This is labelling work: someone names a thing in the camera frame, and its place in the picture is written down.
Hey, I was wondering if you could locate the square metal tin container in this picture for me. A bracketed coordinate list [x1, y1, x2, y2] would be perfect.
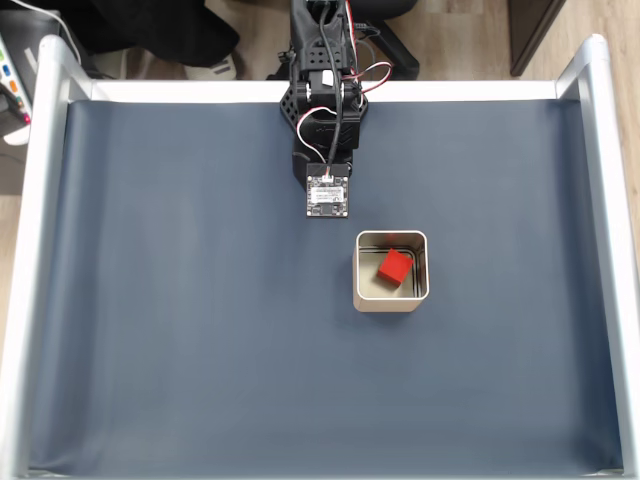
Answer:
[352, 230, 430, 314]

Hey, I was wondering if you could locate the camera circuit board with mount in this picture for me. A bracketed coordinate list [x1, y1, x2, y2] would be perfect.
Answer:
[304, 160, 352, 219]

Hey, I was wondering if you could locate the white metal table frame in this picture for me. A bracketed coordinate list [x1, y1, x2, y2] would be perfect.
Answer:
[0, 33, 640, 480]

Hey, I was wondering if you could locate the white device with coloured buttons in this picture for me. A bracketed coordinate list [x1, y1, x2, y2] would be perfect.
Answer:
[0, 37, 36, 146]

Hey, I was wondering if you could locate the black camera cable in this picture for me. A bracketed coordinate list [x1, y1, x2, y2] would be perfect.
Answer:
[317, 0, 347, 174]

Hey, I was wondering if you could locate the white cable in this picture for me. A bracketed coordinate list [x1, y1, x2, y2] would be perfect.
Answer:
[9, 0, 84, 66]

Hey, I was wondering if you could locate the person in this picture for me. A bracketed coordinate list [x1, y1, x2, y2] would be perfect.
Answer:
[64, 0, 242, 80]

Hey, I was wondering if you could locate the red white servo wire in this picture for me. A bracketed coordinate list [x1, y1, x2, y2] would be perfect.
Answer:
[352, 60, 396, 94]
[296, 107, 332, 164]

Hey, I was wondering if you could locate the dark wooden cabinet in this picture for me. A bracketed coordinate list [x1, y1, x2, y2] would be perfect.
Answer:
[509, 0, 569, 77]

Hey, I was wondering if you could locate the red cube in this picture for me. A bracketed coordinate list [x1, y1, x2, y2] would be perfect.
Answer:
[377, 248, 415, 289]

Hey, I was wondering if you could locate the dark blue table mat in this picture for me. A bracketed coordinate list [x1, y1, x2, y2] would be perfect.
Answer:
[27, 98, 624, 474]

